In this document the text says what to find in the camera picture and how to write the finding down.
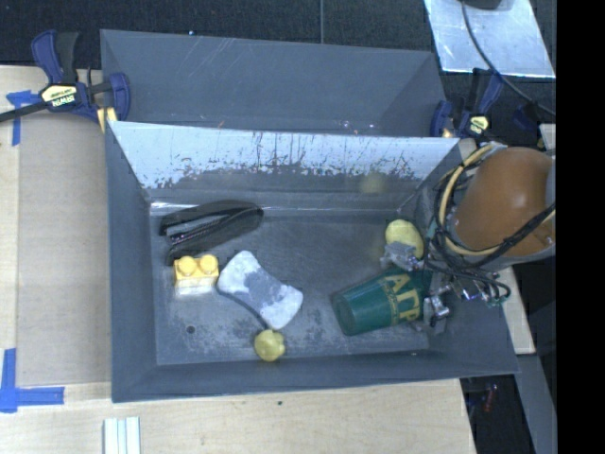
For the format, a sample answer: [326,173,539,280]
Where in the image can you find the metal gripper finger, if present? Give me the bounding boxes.
[415,292,451,336]
[380,240,425,272]

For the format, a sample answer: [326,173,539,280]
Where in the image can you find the green cup with yellow print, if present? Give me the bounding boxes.
[330,267,434,338]

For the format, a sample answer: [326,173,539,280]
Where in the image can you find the yellow toy lemon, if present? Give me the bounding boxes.
[384,218,425,260]

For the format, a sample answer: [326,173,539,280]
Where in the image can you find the grey metal bin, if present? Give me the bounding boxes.
[98,28,522,404]

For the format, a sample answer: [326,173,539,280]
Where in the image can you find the grey and white sponge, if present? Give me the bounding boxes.
[216,249,304,332]

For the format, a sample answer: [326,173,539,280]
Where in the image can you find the small yellow toy fruit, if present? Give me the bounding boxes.
[252,328,286,363]

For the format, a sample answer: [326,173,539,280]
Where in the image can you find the black stapler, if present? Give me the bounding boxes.
[158,199,266,268]

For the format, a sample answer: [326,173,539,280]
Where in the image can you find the yellow toy brick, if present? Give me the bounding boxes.
[172,253,220,290]

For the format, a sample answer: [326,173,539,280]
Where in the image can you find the pale wood board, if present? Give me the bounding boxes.
[15,111,114,389]

